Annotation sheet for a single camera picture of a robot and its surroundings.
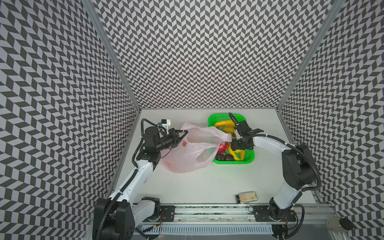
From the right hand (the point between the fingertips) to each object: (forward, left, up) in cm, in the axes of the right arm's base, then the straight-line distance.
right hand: (237, 149), depth 93 cm
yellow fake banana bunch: (+17, +4, +3) cm, 17 cm away
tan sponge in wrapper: (-28, +1, 0) cm, 28 cm away
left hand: (-2, +29, +23) cm, 37 cm away
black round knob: (-40, -43, +1) cm, 58 cm away
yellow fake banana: (-4, -2, +2) cm, 5 cm away
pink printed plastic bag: (-12, +25, +23) cm, 36 cm away
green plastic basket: (-7, -5, +4) cm, 10 cm away
